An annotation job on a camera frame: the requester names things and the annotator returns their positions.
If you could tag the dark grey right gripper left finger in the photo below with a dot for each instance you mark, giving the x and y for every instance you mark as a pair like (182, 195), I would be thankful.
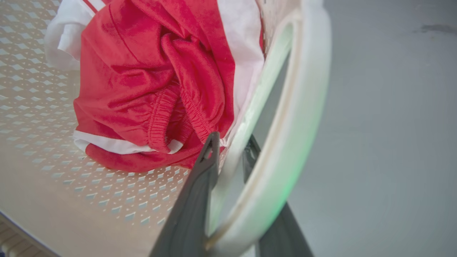
(189, 217)

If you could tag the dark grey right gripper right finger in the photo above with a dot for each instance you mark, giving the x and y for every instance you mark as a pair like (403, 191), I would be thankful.
(282, 237)

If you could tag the white perforated plastic laundry basket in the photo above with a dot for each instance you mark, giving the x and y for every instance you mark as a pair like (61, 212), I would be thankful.
(282, 150)

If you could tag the red and white garment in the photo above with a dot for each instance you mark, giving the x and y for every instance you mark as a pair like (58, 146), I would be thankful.
(142, 78)

